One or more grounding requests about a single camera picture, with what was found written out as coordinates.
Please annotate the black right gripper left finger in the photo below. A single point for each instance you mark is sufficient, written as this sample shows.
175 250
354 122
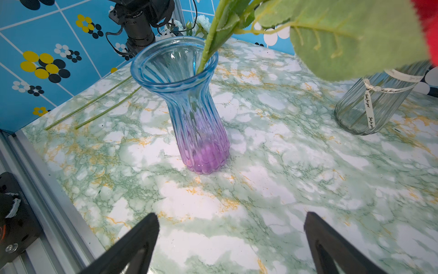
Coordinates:
132 252

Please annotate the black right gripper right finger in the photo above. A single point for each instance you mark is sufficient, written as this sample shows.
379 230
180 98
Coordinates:
332 252

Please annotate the blue purple ribbed glass vase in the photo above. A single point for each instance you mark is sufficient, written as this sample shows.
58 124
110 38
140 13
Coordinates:
172 69

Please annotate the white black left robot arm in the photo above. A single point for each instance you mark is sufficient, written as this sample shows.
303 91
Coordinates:
138 19

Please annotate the clear glass vase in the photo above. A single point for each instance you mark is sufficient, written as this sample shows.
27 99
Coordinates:
373 100

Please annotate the red rose teal flower branch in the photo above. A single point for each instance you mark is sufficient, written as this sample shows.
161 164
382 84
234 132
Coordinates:
336 40

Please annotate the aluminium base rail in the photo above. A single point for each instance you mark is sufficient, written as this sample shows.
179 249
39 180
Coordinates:
67 245

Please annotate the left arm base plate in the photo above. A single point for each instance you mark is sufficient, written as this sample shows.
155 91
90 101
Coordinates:
19 224

